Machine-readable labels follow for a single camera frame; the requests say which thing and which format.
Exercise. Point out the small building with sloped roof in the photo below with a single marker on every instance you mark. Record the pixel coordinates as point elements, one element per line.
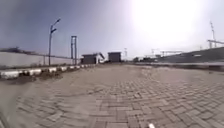
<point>90,58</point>

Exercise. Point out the street lamp pole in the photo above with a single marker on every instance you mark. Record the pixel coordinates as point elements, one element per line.
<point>50,43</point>

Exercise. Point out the small box-shaped building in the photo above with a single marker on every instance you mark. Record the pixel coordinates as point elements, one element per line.
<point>114,57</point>

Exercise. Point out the robot's own part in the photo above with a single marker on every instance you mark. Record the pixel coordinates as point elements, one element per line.
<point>151,126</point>

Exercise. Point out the grey brick paved road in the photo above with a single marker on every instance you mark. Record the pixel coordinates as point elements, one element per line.
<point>126,90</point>

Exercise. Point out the tall frame structure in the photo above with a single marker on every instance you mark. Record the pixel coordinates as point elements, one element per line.
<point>73,49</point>

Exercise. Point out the black and white kerb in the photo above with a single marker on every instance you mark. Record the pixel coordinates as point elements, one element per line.
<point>33,71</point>

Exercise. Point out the long grey wall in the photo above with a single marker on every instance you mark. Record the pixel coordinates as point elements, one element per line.
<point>196,56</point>

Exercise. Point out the pale long wall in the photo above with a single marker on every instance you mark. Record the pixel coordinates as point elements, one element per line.
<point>20,59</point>

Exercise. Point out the tall mast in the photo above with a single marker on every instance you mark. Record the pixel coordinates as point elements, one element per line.
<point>212,33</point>

